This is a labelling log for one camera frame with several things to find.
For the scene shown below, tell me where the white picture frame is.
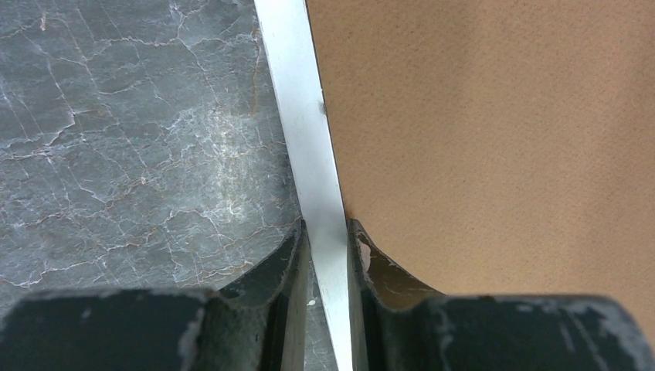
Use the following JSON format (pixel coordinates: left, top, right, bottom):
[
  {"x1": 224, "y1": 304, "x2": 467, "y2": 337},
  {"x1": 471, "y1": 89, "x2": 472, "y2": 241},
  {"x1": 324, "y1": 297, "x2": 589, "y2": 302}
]
[{"x1": 255, "y1": 1, "x2": 354, "y2": 370}]

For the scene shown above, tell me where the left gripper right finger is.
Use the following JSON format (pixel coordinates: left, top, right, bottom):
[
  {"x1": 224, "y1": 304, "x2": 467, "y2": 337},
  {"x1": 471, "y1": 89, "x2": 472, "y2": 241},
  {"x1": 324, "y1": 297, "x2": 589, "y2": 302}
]
[{"x1": 348, "y1": 219, "x2": 654, "y2": 370}]

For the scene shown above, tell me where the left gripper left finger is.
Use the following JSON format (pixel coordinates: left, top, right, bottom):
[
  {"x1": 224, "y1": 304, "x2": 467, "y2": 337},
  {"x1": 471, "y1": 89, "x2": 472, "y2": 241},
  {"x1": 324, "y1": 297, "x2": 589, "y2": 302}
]
[{"x1": 1, "y1": 220, "x2": 308, "y2": 370}]

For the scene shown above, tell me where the brown cardboard backing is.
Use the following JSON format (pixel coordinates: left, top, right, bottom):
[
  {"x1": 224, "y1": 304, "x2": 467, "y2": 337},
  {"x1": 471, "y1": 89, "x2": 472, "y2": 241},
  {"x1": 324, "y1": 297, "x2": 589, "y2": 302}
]
[{"x1": 307, "y1": 1, "x2": 654, "y2": 338}]

